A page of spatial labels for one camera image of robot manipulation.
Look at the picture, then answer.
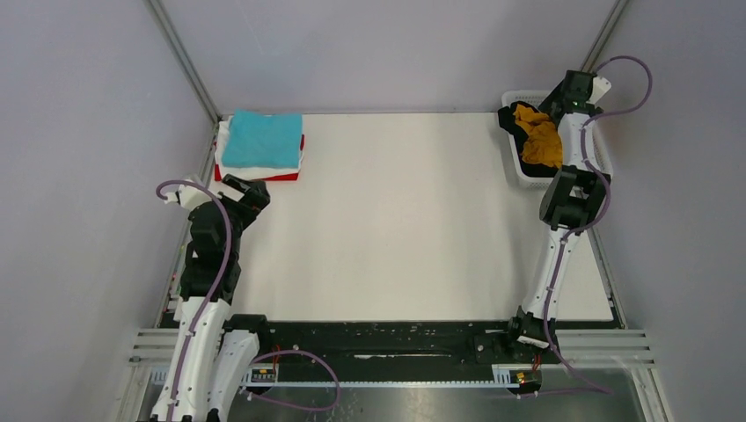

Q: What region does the yellow t-shirt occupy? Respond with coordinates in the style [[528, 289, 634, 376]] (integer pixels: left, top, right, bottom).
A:
[[513, 102, 564, 169]]

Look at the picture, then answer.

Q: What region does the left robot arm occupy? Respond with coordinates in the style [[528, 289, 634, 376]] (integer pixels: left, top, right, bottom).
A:
[[149, 175, 273, 421]]

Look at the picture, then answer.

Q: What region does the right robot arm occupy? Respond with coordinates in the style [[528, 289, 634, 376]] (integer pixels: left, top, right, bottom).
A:
[[498, 70, 611, 363]]

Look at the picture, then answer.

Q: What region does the white plastic basket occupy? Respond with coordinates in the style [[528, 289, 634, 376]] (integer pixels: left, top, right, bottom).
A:
[[501, 90, 613, 189]]

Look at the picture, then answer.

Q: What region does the folded white t-shirt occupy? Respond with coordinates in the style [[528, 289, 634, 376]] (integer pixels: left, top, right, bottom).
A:
[[215, 115, 305, 182]]

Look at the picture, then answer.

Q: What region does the black t-shirt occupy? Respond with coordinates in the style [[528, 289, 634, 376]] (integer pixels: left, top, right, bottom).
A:
[[497, 101, 563, 178]]

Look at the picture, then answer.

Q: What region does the folded turquoise t-shirt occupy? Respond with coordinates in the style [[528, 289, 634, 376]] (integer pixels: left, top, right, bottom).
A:
[[221, 109, 304, 169]]

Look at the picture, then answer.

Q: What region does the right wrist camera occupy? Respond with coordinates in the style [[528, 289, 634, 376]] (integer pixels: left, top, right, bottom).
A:
[[588, 76, 611, 105]]

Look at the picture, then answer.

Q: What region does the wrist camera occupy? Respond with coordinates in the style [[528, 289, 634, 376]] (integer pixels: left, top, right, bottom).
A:
[[588, 76, 611, 105], [156, 178, 221, 211]]

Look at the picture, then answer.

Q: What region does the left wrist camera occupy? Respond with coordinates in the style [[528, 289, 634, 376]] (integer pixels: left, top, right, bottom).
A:
[[156, 178, 221, 211]]

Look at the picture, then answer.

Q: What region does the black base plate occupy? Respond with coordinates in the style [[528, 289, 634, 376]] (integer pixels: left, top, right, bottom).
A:
[[216, 318, 564, 384]]

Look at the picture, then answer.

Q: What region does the white cable duct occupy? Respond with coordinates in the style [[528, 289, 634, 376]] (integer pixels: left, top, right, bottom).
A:
[[150, 364, 543, 389]]

